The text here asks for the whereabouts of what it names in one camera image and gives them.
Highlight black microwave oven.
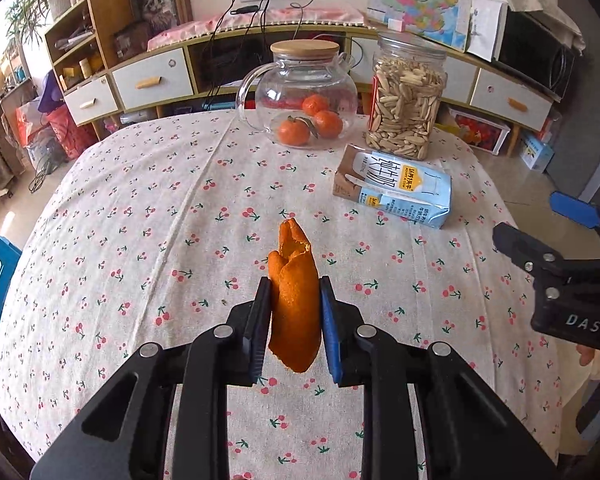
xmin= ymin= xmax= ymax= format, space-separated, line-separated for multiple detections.
xmin=493 ymin=9 xmax=576 ymax=101

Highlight red picture gift box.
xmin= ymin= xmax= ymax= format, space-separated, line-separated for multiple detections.
xmin=449 ymin=107 xmax=510 ymax=156

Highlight wooden shelf unit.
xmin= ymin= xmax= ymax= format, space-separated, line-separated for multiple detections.
xmin=44 ymin=0 xmax=133 ymax=92

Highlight pink cloth runner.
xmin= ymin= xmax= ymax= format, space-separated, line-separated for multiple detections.
xmin=147 ymin=6 xmax=365 ymax=52

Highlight orange tangerine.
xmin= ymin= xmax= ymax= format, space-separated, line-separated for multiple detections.
xmin=301 ymin=94 xmax=329 ymax=117
xmin=313 ymin=110 xmax=343 ymax=139
xmin=277 ymin=117 xmax=311 ymax=146

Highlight orange peel piece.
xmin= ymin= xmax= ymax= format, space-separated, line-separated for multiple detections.
xmin=268 ymin=218 xmax=322 ymax=374

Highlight glass teapot bamboo lid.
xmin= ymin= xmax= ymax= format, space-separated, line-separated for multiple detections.
xmin=235 ymin=39 xmax=358 ymax=148

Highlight colourful map board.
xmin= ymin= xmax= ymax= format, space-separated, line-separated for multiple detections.
xmin=366 ymin=0 xmax=471 ymax=52

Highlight potted green plant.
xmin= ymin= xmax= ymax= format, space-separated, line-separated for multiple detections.
xmin=4 ymin=0 xmax=92 ymax=47

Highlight blue white carton box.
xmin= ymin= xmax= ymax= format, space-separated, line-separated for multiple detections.
xmin=519 ymin=130 xmax=555 ymax=172

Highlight light blue milk carton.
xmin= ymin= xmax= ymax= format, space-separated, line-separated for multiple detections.
xmin=332 ymin=144 xmax=452 ymax=229

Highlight person's right hand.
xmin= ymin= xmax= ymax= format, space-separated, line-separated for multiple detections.
xmin=576 ymin=344 xmax=596 ymax=366

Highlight white wooden tv cabinet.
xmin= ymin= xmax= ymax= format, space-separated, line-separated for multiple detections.
xmin=64 ymin=25 xmax=553 ymax=157

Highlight white folder papers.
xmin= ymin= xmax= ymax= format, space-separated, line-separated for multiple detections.
xmin=467 ymin=0 xmax=508 ymax=63

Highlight glass jar of seeds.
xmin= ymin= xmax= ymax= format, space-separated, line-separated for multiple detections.
xmin=364 ymin=32 xmax=448 ymax=160

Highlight grey refrigerator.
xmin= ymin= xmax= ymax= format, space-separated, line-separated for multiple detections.
xmin=546 ymin=0 xmax=600 ymax=204

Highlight floral cherry tablecloth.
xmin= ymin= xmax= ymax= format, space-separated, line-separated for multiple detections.
xmin=0 ymin=109 xmax=566 ymax=480

